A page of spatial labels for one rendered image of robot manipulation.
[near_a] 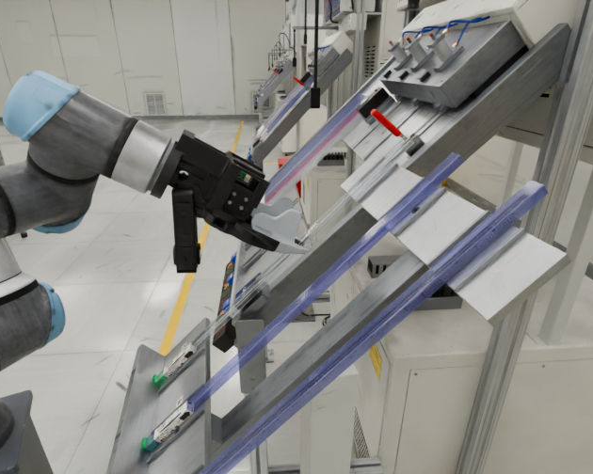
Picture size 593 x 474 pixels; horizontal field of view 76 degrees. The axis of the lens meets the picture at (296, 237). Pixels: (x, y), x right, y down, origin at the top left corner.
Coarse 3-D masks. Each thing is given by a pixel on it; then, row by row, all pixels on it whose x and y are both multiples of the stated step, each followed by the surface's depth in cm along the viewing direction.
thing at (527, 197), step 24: (528, 192) 30; (504, 216) 30; (480, 240) 31; (456, 264) 31; (432, 288) 32; (384, 312) 33; (408, 312) 32; (360, 336) 33; (336, 360) 33; (312, 384) 34; (288, 408) 34; (264, 432) 35; (240, 456) 35
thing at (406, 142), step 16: (400, 144) 50; (384, 160) 50; (368, 176) 51; (352, 192) 51; (336, 208) 51; (320, 224) 52; (304, 240) 52; (288, 256) 53; (272, 272) 53; (256, 288) 54; (240, 304) 54; (224, 320) 55; (208, 336) 55; (160, 384) 57
